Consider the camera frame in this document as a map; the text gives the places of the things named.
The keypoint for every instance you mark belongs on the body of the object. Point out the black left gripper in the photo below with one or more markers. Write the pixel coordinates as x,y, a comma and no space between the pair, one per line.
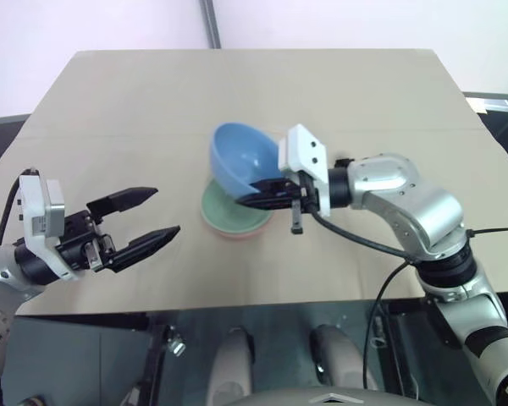
78,243

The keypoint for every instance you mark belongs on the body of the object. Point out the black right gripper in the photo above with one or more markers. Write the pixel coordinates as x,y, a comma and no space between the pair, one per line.
307,194

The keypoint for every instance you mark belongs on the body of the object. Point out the blue bowl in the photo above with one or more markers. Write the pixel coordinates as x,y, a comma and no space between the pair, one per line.
237,156

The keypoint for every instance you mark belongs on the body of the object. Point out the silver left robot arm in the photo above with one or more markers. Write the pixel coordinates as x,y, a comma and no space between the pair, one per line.
0,266

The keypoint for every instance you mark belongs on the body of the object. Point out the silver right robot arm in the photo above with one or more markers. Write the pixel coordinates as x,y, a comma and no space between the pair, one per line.
423,211

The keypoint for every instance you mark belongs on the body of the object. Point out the green bowl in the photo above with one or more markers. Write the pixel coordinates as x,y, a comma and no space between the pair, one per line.
224,211

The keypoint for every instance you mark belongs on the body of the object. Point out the pink bowl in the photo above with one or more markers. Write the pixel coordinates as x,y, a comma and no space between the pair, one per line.
241,236

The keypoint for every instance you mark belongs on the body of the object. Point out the metal clamp under table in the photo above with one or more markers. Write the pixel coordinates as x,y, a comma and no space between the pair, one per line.
177,342

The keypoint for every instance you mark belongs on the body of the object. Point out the grey rounded robot leg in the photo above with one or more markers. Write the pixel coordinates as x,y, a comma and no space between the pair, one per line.
336,355
230,368

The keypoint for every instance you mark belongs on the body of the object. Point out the grey upright pole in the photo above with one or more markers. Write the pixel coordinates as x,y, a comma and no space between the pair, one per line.
211,23

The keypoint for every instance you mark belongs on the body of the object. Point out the grey robot torso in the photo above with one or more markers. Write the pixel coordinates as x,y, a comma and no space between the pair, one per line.
321,399

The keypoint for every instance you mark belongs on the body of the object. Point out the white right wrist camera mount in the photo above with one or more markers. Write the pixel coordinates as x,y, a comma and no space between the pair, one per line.
307,154

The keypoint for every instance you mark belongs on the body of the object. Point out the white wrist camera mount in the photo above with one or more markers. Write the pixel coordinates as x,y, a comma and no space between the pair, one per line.
307,154
46,211

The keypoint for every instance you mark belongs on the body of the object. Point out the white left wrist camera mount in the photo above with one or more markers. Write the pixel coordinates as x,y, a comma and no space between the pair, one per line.
46,211

